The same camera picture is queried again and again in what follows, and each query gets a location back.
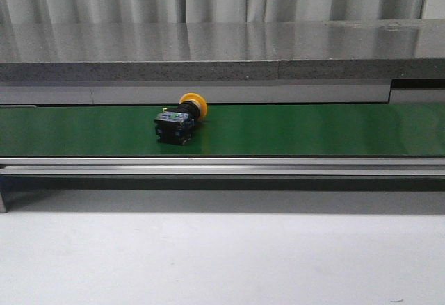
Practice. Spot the green conveyor belt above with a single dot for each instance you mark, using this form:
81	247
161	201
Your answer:
228	130

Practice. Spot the aluminium conveyor frame rail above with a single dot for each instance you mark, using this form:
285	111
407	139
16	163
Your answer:
361	185

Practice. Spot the grey cabinet panels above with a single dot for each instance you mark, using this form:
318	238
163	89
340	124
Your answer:
287	91

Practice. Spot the grey stone countertop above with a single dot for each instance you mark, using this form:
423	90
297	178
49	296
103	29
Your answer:
383	49

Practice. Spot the yellow mushroom push button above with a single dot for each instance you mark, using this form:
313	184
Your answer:
176	125

